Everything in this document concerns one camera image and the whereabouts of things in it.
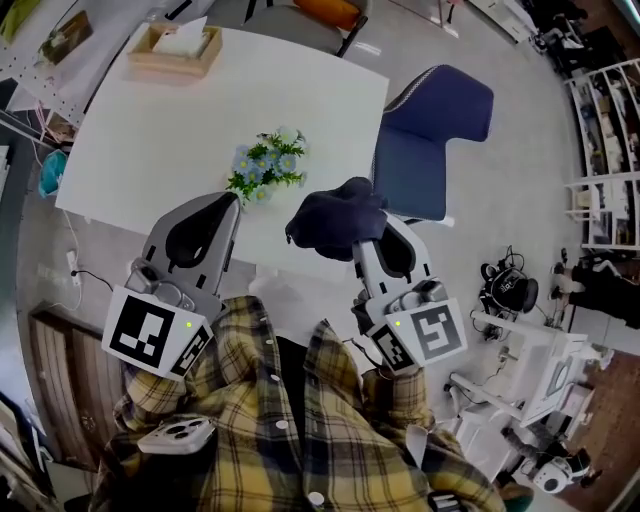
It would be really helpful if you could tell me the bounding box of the teal bag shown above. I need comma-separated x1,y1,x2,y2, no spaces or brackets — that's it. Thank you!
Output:
38,148,69,199

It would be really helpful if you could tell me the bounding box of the orange cushion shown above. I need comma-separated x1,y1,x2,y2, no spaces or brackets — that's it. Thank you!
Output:
292,0,363,30

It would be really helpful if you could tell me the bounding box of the person's right forearm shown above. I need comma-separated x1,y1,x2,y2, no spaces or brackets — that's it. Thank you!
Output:
359,364,441,436

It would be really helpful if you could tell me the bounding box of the brown wooden cabinet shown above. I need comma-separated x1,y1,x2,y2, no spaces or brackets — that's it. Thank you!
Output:
27,305,129,474

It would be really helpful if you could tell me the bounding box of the black headset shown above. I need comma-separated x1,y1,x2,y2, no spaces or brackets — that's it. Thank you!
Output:
478,244,540,317

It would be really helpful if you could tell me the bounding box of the yellow-green cloth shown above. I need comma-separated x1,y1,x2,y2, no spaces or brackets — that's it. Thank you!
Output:
0,0,37,45

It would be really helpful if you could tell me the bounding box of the white tissue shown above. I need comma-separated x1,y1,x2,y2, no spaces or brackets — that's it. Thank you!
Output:
151,15,209,60

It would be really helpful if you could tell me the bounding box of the white cart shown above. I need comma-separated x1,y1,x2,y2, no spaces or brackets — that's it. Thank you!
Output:
446,308,609,454

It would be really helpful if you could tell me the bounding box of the wooden framed flower decoration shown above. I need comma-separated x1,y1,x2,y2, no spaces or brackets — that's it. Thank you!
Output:
38,9,95,67

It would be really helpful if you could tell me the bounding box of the white smartphone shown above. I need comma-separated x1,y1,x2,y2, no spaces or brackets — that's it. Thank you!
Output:
136,415,217,456

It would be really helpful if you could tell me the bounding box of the white round robot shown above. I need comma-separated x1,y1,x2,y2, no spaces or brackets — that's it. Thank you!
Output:
531,448,595,496

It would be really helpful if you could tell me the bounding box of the dark blue cloth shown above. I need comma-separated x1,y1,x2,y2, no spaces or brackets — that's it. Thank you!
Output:
284,176,390,263

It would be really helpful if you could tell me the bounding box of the blue chair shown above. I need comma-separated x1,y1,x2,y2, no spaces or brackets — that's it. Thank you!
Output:
371,63,496,227

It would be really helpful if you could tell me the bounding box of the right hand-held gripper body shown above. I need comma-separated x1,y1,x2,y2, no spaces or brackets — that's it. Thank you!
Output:
363,278,470,375

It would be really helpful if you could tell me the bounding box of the white power strip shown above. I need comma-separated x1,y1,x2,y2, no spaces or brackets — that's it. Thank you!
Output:
65,249,84,288

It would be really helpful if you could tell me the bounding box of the black power cable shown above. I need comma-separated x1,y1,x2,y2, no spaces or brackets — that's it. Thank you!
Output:
71,268,117,294

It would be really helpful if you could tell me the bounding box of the blue artificial flower pot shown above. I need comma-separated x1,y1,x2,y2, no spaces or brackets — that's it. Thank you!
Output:
224,124,311,207

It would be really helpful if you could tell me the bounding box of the wooden tissue box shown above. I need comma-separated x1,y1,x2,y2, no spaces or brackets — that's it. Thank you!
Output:
126,22,224,82

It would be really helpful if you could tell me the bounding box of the person's left forearm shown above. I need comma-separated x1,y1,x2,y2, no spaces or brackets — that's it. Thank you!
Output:
112,359,201,441

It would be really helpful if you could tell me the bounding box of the grey chair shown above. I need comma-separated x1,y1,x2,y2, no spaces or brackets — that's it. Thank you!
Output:
239,0,374,60

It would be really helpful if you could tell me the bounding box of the yellow plaid shirt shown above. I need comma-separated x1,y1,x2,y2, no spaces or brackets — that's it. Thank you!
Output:
94,294,506,512

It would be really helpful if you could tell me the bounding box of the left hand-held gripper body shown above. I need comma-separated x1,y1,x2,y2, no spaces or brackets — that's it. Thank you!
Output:
102,257,227,384

